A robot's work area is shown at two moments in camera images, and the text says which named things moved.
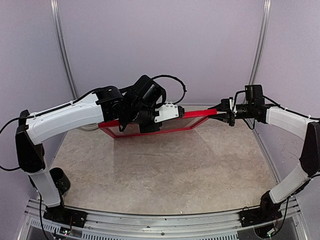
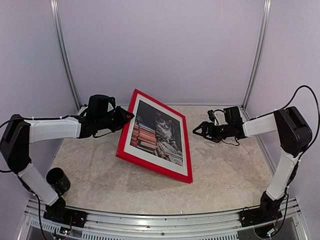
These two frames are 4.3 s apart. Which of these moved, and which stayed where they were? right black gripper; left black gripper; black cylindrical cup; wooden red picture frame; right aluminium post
Moved: right black gripper; left black gripper; wooden red picture frame
Stayed: right aluminium post; black cylindrical cup
